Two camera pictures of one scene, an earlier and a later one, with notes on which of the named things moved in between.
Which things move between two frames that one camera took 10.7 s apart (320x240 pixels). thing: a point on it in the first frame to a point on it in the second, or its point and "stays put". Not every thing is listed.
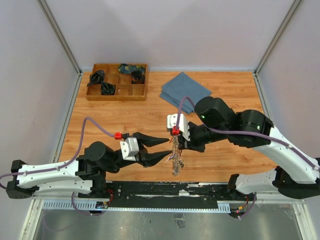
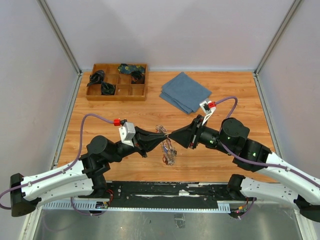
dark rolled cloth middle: x=107 y=88 stays put
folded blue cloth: x=181 y=86 stays put
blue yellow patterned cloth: x=124 y=68 stays put
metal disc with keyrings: x=177 y=164 to x=169 y=152
